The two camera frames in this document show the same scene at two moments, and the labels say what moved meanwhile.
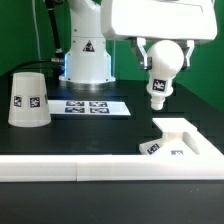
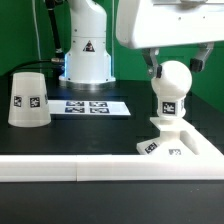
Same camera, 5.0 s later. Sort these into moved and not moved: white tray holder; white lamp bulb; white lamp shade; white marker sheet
Moved: white lamp bulb; white tray holder
Not moved: white lamp shade; white marker sheet
